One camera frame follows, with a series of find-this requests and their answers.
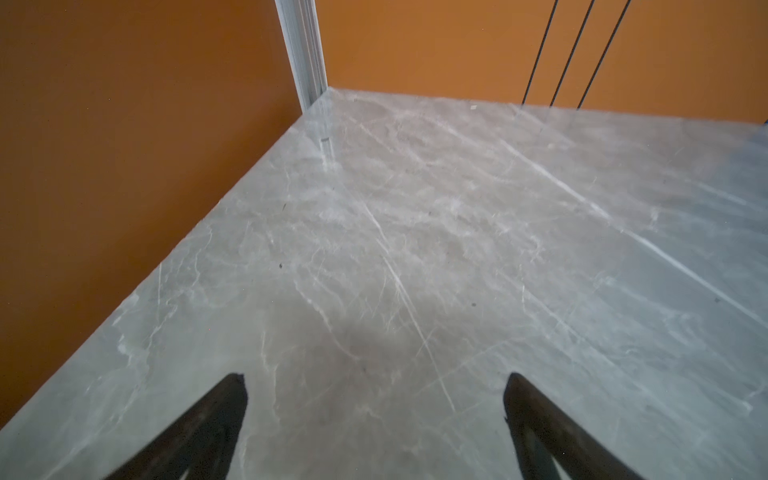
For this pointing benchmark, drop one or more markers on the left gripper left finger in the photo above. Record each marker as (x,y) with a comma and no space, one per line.
(200,444)

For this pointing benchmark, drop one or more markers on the left corner aluminium post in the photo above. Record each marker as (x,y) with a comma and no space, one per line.
(300,27)

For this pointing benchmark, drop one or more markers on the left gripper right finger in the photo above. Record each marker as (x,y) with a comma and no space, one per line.
(547,440)

